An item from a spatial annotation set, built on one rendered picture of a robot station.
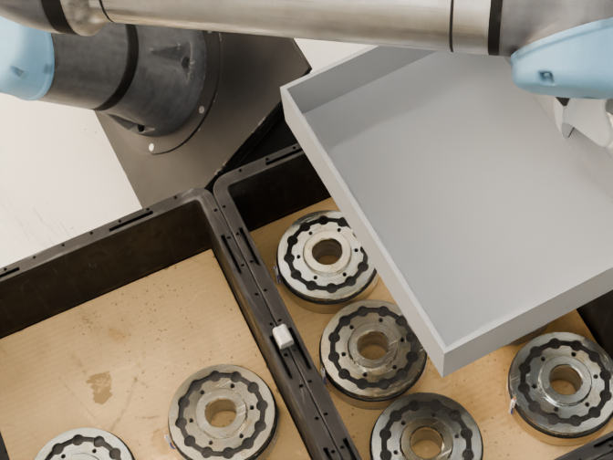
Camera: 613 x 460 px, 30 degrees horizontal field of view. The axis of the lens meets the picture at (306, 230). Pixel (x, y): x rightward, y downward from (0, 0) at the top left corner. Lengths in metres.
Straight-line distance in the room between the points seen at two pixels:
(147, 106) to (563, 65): 0.67
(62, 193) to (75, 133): 0.09
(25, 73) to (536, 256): 0.53
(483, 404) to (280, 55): 0.41
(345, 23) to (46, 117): 0.83
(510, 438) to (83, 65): 0.56
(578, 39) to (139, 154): 0.76
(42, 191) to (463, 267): 0.66
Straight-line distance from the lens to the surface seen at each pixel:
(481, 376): 1.13
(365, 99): 1.00
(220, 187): 1.11
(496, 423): 1.11
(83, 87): 1.20
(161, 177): 1.30
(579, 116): 0.92
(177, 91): 1.25
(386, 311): 1.12
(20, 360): 1.19
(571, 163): 0.98
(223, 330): 1.15
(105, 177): 1.42
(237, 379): 1.10
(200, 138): 1.26
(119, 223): 1.11
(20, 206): 1.42
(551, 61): 0.67
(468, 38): 0.69
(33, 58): 1.15
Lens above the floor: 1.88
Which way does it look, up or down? 61 degrees down
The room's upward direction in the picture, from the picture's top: 8 degrees counter-clockwise
